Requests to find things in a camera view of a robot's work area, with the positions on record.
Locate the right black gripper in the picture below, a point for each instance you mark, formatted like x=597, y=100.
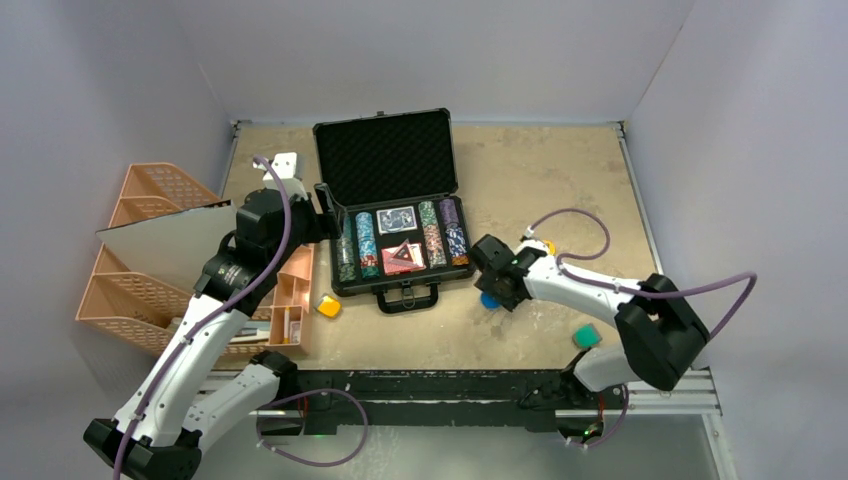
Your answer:
x=487, y=284

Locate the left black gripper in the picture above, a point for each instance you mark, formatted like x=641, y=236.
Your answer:
x=323, y=226

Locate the blue round button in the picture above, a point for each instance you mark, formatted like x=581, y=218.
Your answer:
x=488, y=301

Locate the blue playing card deck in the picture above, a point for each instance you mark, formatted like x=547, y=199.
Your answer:
x=396, y=220

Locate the black poker set case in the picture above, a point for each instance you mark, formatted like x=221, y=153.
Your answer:
x=389, y=161

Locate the purple chip stack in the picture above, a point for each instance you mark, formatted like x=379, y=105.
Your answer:
x=449, y=213

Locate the red playing card deck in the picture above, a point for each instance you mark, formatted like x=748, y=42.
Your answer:
x=390, y=269

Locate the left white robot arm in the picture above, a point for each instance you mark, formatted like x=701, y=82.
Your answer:
x=161, y=433

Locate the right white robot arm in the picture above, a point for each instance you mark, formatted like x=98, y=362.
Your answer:
x=660, y=335

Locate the light blue chip stack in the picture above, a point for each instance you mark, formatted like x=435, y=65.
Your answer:
x=368, y=253

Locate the dark green chip stack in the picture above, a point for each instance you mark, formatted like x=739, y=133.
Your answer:
x=345, y=256

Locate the red white chip stack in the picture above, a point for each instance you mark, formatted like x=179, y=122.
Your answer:
x=434, y=246

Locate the orange plastic desk organizer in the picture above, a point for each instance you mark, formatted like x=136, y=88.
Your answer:
x=283, y=320

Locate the yellow orange block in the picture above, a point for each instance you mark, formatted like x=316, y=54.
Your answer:
x=328, y=306

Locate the green dealer block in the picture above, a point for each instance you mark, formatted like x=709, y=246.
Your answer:
x=586, y=336

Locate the grey flat board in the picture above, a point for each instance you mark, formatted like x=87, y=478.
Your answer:
x=150, y=235

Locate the orange plastic file rack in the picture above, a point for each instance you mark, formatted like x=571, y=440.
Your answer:
x=132, y=306

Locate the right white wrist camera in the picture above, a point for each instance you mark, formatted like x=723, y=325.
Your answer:
x=531, y=240

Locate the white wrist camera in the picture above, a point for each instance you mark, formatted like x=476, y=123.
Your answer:
x=288, y=168
x=531, y=240

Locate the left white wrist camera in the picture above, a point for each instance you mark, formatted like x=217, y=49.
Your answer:
x=288, y=168

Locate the black base frame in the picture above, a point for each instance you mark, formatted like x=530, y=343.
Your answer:
x=538, y=401

